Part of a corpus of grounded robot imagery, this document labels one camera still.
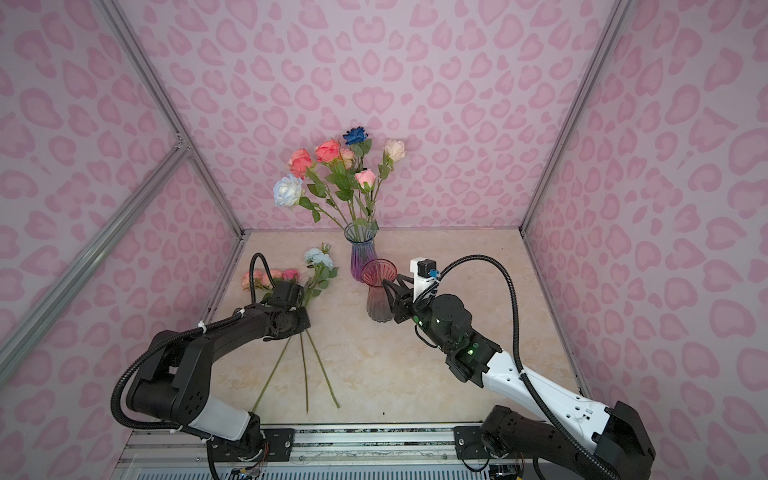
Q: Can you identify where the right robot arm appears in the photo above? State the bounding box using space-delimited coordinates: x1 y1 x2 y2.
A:
383 276 656 479

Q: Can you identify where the red grey glass vase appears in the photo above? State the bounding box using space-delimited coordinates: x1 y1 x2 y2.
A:
362 259 397 323

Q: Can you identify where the dark blue rose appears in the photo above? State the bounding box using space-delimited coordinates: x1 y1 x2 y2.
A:
342 126 372 160

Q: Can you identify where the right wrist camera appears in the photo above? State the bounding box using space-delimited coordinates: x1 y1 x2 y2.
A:
410 257 439 301

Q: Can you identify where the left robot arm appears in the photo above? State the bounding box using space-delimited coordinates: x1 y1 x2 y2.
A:
110 281 310 462

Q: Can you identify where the pink rosebud stem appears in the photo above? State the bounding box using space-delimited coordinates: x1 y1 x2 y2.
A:
354 169 379 224

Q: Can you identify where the left corner aluminium post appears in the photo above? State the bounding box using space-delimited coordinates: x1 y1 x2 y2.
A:
94 0 245 239

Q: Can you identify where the pink red rose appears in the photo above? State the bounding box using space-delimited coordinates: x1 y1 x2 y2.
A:
314 139 360 227
285 149 347 228

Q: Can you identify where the right aluminium frame post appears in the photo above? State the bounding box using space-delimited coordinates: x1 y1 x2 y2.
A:
519 0 636 239

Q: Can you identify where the left aluminium frame bar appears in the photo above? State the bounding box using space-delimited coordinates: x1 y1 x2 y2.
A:
1 141 188 385

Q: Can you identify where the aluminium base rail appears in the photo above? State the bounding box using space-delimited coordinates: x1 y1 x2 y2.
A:
110 421 631 480

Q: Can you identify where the white blue rose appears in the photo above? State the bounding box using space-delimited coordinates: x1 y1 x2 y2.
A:
273 174 342 228

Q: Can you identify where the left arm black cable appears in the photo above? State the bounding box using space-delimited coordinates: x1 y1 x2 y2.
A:
109 252 280 431

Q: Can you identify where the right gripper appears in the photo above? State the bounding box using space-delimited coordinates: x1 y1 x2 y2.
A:
380 274 456 353

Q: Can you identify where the cream pink rose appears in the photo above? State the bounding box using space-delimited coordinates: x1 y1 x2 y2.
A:
369 139 407 219

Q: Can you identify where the pink peony flower stem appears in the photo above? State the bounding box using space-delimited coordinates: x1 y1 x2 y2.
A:
340 147 360 220

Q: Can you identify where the purple blue glass vase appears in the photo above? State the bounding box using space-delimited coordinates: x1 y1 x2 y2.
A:
344 219 379 282

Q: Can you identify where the pale blue carnation stem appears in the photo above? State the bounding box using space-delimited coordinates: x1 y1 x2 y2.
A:
302 243 341 409

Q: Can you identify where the peach peony stem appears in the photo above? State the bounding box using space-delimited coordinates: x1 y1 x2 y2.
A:
241 269 287 413

